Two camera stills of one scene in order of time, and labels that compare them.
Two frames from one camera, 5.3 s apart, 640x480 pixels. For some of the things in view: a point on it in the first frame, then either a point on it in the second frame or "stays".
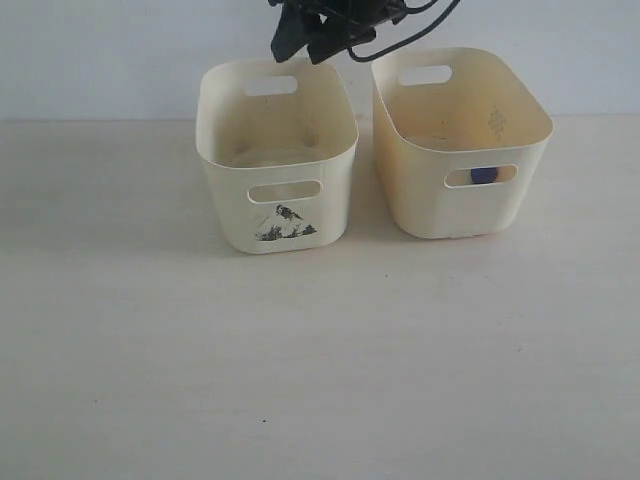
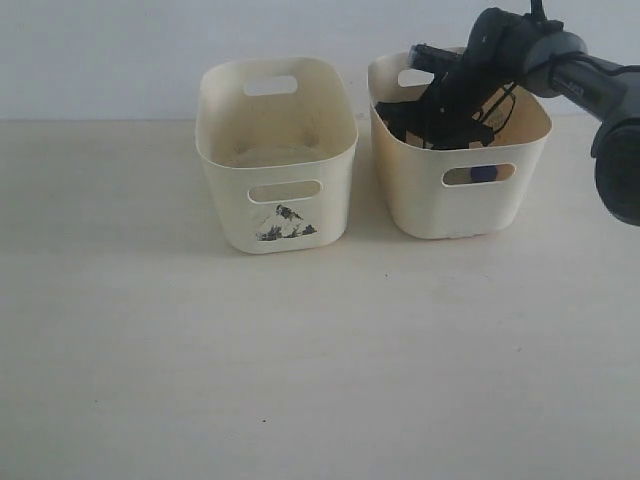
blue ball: (483, 175) stays
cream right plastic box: (460, 144) stays
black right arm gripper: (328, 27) -> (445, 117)
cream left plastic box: (276, 140) stays
